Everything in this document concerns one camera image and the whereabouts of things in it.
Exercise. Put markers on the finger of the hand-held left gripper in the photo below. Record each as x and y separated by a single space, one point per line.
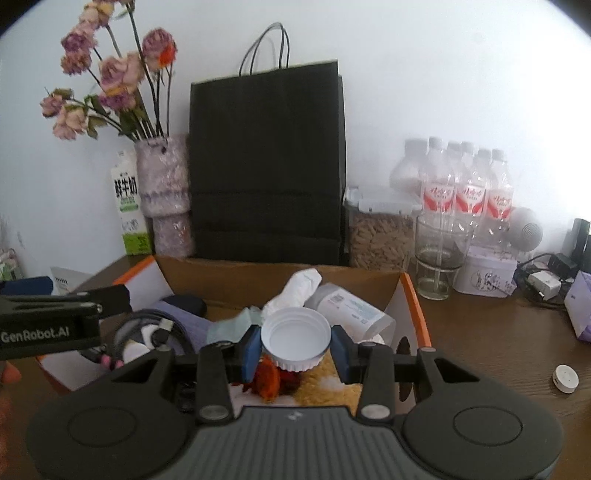
111 299
27 285

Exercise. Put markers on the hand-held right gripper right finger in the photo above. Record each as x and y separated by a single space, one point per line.
339 355

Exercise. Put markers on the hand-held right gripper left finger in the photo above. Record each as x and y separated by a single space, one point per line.
249 353

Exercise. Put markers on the red artificial rose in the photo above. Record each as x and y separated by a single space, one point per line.
268 381

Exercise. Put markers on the yellow plush toy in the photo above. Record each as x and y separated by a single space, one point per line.
323 387

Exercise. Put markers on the white jar lid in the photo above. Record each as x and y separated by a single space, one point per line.
295 339

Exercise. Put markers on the purple cloth pouch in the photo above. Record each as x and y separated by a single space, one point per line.
198 332

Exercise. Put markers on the red orange cardboard box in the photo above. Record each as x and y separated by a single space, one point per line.
221 281

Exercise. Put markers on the white tissue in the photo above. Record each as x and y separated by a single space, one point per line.
295 288

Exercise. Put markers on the wooden desktop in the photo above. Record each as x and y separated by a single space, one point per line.
485 332

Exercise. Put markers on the person's left hand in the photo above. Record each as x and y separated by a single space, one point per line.
9 373

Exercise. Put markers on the white printed box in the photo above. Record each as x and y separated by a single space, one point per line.
69 279

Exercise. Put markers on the black glasses case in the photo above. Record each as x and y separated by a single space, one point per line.
184 304

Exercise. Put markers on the green white milk carton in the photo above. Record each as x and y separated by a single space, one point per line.
131 203

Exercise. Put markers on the purple textured vase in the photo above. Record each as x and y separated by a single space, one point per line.
166 184

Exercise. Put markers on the clear grain container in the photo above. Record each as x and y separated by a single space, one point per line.
378 230

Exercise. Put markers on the clear glass cup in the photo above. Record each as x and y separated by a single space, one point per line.
438 267

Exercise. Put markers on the black paper bag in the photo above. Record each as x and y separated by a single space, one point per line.
268 161

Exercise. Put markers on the pack of water bottles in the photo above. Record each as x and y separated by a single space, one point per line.
461 194

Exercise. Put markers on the white charger adapter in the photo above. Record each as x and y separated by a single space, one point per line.
544 284

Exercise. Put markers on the white round speaker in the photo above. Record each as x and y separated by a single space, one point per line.
526 230

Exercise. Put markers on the white round puck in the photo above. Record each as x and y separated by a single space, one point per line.
564 379

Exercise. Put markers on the dried pink flowers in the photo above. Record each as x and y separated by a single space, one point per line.
120 69

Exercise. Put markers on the purple tissue box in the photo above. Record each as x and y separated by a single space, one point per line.
581 309

